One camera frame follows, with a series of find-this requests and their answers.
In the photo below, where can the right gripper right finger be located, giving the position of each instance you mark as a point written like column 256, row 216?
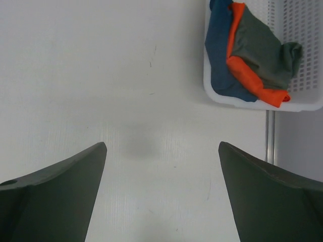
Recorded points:
column 268, row 202

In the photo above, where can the right table edge rail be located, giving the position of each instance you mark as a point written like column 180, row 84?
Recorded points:
column 270, row 137

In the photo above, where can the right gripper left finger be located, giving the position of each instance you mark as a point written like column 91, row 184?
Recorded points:
column 54, row 203

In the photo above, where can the orange t shirt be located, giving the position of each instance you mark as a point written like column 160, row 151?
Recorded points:
column 242, row 72

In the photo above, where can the grey t shirt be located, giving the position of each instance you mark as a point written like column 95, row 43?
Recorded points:
column 275, row 63

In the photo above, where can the white plastic basket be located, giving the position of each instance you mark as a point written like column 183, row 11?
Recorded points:
column 290, row 21

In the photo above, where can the blue t shirt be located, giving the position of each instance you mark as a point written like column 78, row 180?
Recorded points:
column 216, row 41

